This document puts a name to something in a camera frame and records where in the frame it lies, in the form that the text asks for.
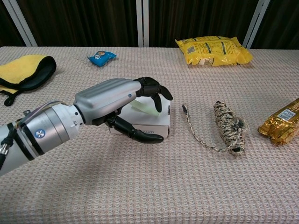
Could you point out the dark pleated curtain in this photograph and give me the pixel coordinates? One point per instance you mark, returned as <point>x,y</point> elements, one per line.
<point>81,21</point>

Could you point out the large yellow snack bag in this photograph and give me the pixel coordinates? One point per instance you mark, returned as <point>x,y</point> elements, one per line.
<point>215,52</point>

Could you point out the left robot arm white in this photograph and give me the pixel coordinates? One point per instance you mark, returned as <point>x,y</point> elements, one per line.
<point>42,130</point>

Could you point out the white cardboard box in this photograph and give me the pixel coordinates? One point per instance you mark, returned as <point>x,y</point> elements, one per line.
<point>151,122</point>

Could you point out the small blue snack packet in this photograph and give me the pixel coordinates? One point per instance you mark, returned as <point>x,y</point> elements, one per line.
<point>100,58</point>

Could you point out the yellow black microfiber cloth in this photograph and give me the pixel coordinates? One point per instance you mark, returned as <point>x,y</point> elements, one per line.
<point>16,70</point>

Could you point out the beige waffle tablecloth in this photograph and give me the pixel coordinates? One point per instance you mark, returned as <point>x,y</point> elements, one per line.
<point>149,182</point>

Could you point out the left robot hand grey black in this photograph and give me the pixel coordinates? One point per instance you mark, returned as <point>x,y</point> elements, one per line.
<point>107,95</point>

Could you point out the gold foil snack package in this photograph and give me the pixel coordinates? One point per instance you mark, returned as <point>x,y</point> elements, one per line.
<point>280,126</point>

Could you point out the pale green translucent strip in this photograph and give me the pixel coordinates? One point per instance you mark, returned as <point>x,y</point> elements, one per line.
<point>142,107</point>

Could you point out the white metal frame post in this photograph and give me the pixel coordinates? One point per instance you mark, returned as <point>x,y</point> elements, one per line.
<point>255,23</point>
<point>23,25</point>
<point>142,23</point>

